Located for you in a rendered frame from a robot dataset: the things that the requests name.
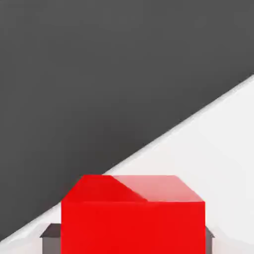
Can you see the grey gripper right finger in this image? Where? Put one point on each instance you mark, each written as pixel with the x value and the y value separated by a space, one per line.
pixel 208 243

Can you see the small red cube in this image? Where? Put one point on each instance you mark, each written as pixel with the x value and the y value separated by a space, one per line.
pixel 133 224

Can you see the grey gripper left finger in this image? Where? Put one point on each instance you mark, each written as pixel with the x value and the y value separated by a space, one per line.
pixel 52 240

